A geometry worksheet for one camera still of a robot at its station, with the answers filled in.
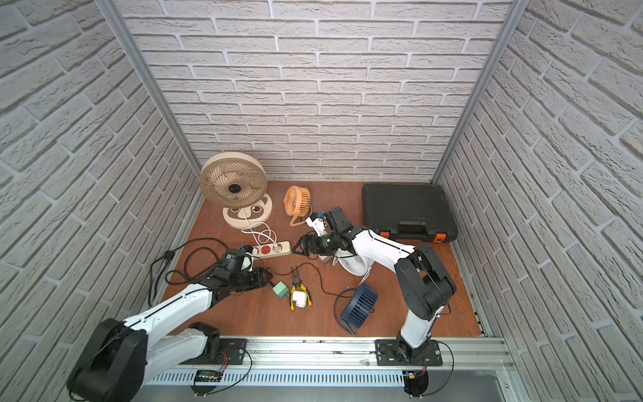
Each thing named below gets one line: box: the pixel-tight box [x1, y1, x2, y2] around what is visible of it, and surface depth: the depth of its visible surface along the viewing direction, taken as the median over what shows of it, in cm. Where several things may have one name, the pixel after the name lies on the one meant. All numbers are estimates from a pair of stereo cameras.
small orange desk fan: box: [282, 185, 314, 227], surface depth 102 cm
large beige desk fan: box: [199, 151, 273, 231], surface depth 91 cm
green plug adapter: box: [272, 280, 290, 300], surface depth 86 cm
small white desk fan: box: [331, 247, 376, 284], surface depth 85 cm
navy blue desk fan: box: [341, 283, 379, 331], surface depth 72 cm
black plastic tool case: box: [362, 182, 458, 243], surface depth 102 cm
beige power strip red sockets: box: [252, 241, 292, 259], surface depth 95 cm
